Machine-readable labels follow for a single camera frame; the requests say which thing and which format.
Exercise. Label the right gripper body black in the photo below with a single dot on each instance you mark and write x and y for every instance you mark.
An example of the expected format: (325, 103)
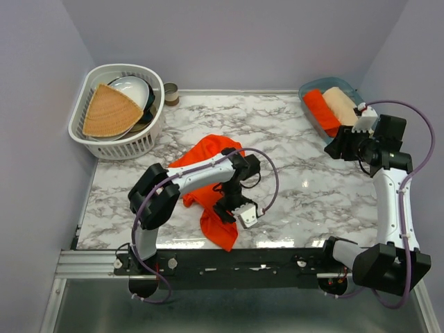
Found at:
(351, 141)

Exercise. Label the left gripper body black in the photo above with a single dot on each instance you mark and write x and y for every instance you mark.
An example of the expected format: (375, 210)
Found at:
(232, 199)

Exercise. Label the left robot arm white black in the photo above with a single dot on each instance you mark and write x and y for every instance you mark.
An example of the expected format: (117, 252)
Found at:
(154, 196)

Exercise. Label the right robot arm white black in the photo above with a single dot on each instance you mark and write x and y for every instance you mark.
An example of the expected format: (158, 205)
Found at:
(395, 263)

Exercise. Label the rolled beige t shirt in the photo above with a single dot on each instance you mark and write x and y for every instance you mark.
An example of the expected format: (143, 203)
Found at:
(341, 105)

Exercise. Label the rolled orange t shirt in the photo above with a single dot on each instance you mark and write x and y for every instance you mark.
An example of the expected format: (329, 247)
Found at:
(323, 115)

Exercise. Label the blue transparent plastic bin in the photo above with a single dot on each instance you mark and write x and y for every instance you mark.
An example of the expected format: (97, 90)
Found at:
(323, 85)

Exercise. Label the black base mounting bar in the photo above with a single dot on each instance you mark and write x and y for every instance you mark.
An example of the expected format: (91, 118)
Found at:
(260, 268)

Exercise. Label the white plastic basket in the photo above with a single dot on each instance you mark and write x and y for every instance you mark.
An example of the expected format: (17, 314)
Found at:
(130, 145)

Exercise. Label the dark dish in basket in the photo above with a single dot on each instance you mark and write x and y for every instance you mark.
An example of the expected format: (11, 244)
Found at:
(147, 115)

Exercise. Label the woven wicker fan tray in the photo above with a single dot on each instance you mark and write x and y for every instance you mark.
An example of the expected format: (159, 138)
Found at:
(110, 113)

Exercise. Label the white bowl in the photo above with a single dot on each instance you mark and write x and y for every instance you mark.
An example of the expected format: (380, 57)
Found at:
(134, 88)

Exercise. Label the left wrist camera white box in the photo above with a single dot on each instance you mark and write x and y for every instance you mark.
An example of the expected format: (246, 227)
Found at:
(246, 215)

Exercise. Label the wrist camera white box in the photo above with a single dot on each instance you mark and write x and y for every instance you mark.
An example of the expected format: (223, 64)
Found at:
(246, 215)
(367, 116)

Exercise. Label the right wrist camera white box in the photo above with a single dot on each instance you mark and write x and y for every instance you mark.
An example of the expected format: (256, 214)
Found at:
(367, 116)

